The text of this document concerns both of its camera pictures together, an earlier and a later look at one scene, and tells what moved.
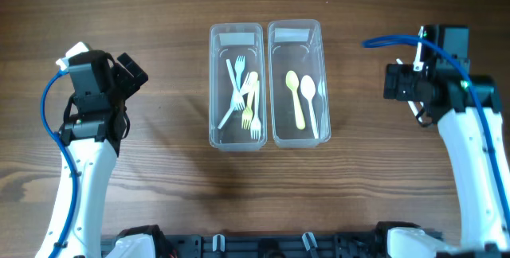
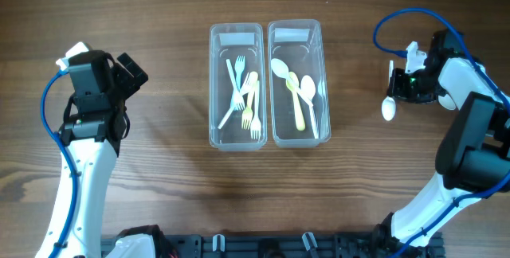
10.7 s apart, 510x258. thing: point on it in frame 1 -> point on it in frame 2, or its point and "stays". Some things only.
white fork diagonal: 256,127 stays
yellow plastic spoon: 292,81 stays
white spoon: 414,109 -> 281,69
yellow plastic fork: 248,115 stays
